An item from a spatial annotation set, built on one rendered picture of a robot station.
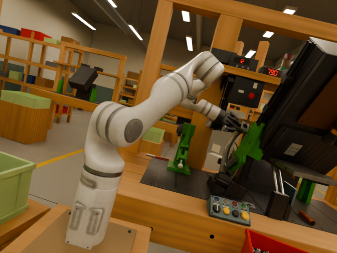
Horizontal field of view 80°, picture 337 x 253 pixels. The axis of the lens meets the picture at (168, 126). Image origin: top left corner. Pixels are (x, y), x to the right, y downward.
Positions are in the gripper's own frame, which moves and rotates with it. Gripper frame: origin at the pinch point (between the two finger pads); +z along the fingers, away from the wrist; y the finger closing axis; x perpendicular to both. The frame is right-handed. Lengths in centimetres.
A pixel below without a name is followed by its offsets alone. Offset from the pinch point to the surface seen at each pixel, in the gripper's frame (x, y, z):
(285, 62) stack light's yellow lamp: -15, 54, 11
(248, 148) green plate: -4.8, -14.2, 3.8
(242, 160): -2.6, -20.1, 3.1
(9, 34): 351, 251, -520
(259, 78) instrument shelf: -11.7, 29.9, -1.8
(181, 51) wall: 555, 873, -164
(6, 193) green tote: -1, -73, -64
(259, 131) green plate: -11.0, -7.8, 3.8
